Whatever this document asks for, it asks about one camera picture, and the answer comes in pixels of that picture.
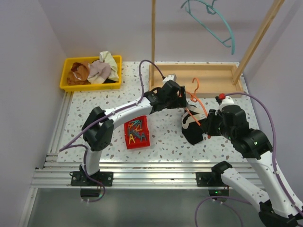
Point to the teal plastic hanger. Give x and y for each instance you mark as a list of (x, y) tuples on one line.
[(228, 42)]

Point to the black underwear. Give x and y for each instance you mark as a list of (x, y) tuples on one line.
[(191, 124)]

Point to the dark teal clothespin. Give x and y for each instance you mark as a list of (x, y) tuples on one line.
[(129, 131)]

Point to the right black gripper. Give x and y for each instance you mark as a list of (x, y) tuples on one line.
[(207, 125)]

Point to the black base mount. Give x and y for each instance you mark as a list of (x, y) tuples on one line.
[(78, 178), (209, 179)]

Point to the pale green cloth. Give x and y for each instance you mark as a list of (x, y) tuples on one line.
[(106, 57)]

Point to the brown orange underwear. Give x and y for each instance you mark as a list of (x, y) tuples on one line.
[(78, 75)]

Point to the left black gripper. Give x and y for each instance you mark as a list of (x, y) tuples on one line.
[(179, 102)]

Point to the orange plastic hanger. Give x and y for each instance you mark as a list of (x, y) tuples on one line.
[(194, 98)]

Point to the wooden rack post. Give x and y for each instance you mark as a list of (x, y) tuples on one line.
[(266, 22), (153, 30)]

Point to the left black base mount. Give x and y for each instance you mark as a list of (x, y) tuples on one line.
[(78, 178)]

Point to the left wooden rack post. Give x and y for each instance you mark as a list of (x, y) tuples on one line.
[(153, 30)]

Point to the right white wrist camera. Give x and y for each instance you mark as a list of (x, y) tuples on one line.
[(223, 101)]

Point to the aluminium rail frame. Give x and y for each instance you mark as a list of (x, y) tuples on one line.
[(168, 162)]

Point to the yellow plastic tray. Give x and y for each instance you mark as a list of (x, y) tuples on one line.
[(89, 87)]

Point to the grey clothespin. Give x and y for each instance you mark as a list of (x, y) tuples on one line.
[(143, 137), (139, 123)]

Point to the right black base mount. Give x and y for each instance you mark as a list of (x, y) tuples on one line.
[(209, 179)]

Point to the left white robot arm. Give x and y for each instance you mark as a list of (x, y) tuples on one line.
[(100, 124)]

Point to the yellow clothespin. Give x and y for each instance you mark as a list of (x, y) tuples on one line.
[(131, 139)]

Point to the right wooden rack post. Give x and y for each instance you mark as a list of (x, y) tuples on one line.
[(266, 22)]

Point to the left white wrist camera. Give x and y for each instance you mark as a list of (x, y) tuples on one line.
[(169, 77)]

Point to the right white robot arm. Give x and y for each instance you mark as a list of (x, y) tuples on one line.
[(276, 204)]

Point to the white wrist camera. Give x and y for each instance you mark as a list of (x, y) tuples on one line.
[(223, 101), (169, 77)]

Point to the red plastic bin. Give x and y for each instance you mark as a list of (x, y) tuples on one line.
[(137, 143)]

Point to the wooden rack base tray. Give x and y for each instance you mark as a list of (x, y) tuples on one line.
[(207, 80)]

